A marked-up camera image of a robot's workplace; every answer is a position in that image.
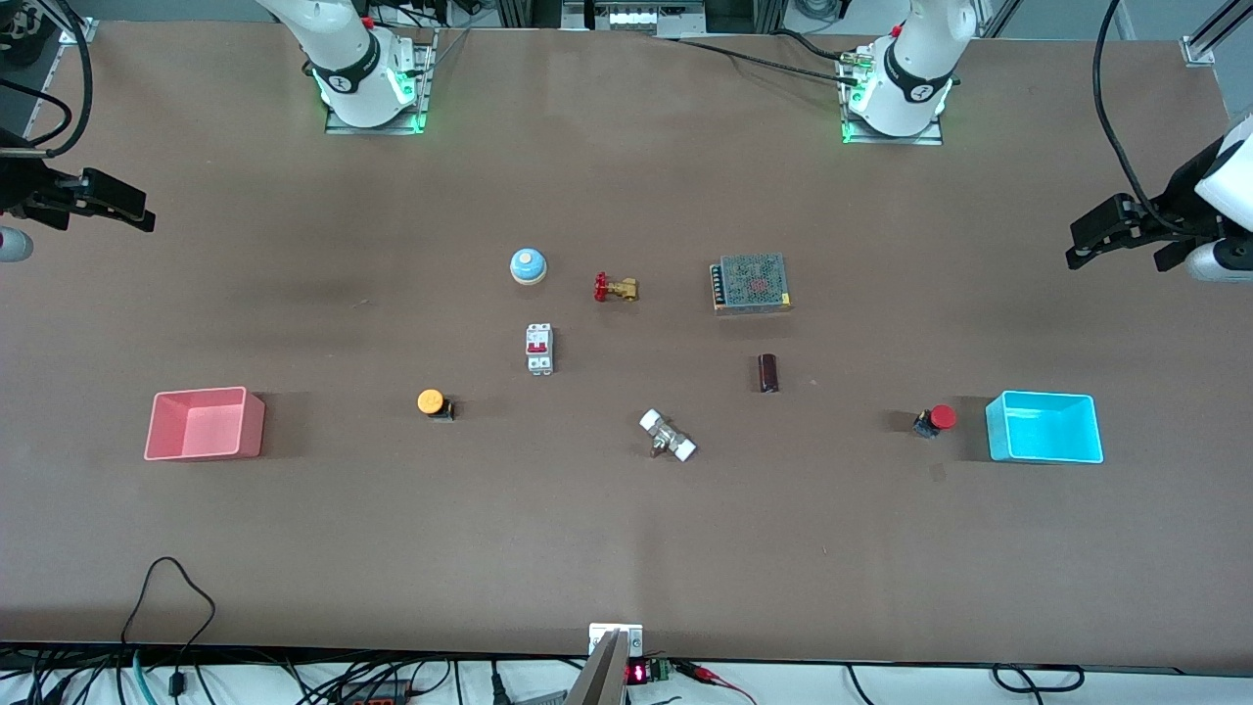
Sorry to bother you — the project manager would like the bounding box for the cyan plastic box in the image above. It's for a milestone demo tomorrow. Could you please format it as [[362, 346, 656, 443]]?
[[986, 390, 1104, 464]]

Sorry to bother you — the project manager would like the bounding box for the pink plastic box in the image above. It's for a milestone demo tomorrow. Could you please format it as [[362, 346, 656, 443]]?
[[144, 387, 266, 461]]

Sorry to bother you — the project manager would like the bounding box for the metal mesh power supply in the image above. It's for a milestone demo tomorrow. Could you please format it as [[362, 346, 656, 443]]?
[[711, 254, 792, 315]]

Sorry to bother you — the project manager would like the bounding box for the silver fitting with white caps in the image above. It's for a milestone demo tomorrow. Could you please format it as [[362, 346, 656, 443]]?
[[639, 409, 698, 463]]

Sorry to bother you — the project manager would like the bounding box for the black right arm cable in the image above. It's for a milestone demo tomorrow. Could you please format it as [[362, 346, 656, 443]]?
[[0, 0, 95, 160]]

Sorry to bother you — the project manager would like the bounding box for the aluminium frame profile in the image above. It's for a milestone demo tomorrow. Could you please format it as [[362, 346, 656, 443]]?
[[20, 0, 99, 138], [1182, 0, 1253, 68]]

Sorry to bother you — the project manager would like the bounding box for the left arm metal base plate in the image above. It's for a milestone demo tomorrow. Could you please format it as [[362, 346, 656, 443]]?
[[839, 49, 947, 147]]

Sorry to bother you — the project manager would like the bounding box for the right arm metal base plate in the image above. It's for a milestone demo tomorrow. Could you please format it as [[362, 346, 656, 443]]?
[[325, 27, 437, 136]]

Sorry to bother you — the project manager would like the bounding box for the black cable to arm base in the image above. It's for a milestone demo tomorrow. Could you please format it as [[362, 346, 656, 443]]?
[[666, 34, 862, 84]]

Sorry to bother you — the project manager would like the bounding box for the black looped cable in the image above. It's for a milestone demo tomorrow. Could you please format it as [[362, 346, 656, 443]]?
[[119, 556, 217, 679]]

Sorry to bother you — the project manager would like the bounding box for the black coiled table edge cable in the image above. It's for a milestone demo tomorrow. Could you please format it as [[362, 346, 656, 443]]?
[[991, 663, 1087, 695]]

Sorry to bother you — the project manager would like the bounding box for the red clip lead wire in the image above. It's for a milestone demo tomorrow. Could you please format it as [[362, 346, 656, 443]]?
[[675, 661, 757, 705]]

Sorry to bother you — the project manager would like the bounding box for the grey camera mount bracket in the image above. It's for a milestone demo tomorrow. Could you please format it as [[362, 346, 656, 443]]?
[[563, 623, 645, 705]]

